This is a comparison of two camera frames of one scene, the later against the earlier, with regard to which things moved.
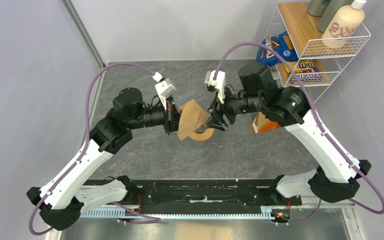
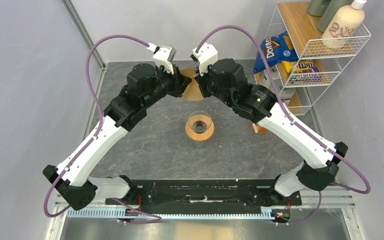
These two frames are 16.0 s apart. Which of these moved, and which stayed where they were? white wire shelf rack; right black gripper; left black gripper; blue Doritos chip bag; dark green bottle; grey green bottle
Moved: left black gripper; right black gripper
Stayed: grey green bottle; white wire shelf rack; blue Doritos chip bag; dark green bottle
